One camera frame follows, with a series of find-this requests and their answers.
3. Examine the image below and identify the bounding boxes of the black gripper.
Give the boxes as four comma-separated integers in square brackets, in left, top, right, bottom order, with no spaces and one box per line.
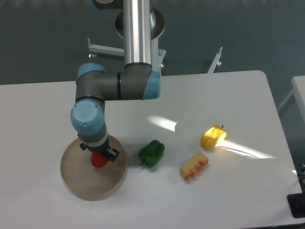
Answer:
[85,144,119,162]

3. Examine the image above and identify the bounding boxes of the green toy pepper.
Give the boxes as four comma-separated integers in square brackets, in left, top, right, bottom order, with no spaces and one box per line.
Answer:
[138,140,165,168]

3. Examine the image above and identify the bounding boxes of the red toy pepper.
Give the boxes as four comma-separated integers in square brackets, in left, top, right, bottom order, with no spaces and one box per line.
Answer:
[91,153,108,168]

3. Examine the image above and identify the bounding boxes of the black cables at right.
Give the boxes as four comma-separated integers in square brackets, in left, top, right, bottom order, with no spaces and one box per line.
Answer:
[294,162,305,194]

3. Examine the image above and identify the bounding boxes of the black box at table edge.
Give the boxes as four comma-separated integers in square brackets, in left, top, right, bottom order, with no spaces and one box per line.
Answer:
[287,193,305,219]

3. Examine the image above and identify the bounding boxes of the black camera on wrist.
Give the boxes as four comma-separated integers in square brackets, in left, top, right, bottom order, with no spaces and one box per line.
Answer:
[79,143,87,151]

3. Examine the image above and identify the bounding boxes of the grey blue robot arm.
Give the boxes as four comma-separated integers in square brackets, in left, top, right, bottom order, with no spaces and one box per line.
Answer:
[70,0,161,162]

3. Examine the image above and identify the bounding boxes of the beige round plate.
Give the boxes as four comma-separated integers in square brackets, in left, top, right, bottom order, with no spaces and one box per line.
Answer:
[60,135,127,201]

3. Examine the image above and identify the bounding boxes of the toy corn piece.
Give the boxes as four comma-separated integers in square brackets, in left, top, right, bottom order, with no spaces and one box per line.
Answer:
[179,152,209,180]

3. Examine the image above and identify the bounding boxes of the yellow toy pepper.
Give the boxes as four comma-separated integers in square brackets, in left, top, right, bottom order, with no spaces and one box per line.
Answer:
[200,125,227,150]

